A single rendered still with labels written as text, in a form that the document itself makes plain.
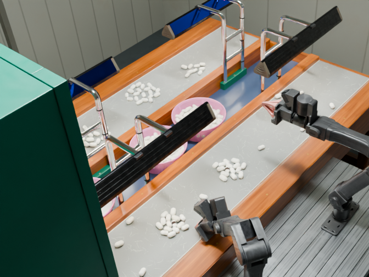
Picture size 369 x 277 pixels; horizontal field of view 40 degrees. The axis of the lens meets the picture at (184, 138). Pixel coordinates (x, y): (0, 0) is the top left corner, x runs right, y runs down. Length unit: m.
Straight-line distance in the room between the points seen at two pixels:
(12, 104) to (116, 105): 1.75
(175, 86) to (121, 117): 0.36
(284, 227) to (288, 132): 0.51
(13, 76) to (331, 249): 1.43
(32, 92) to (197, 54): 2.12
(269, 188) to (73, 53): 2.48
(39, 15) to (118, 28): 0.81
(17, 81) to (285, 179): 1.41
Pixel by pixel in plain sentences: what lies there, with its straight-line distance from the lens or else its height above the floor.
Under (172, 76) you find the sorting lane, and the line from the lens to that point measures 2.81.
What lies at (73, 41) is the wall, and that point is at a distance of 4.17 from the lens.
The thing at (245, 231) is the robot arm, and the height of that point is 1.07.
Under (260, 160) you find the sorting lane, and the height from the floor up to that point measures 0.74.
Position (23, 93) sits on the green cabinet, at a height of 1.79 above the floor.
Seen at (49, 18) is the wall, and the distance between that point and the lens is 3.97.
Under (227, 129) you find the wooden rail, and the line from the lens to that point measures 2.39.
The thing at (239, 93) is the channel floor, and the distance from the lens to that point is 2.76.
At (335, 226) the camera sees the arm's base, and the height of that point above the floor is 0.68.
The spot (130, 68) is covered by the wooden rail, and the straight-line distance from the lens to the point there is 2.88.
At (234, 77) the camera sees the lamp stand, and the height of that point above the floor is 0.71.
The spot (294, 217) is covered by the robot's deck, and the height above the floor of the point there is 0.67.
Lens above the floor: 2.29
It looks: 41 degrees down
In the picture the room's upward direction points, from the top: 5 degrees counter-clockwise
